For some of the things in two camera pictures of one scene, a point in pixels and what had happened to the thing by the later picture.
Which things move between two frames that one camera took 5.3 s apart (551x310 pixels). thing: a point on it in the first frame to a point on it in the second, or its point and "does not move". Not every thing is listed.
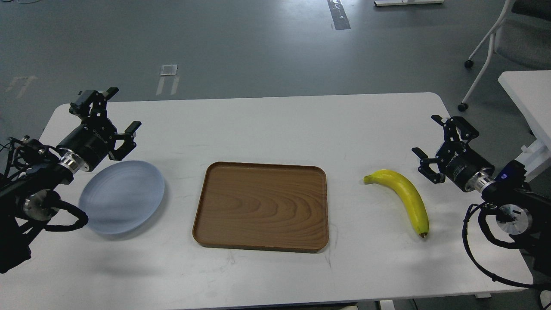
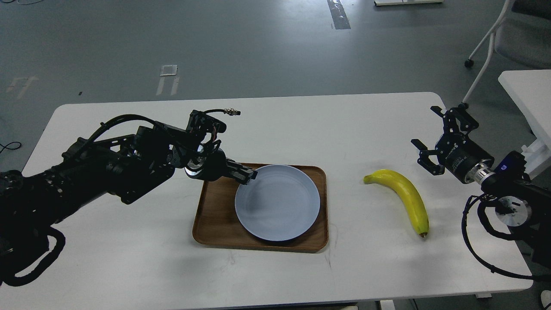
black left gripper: x=91 y=142 to x=213 y=165
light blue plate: x=122 y=196 to x=281 y=203
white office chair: x=523 y=36 does not move
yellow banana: x=410 y=192 does not move
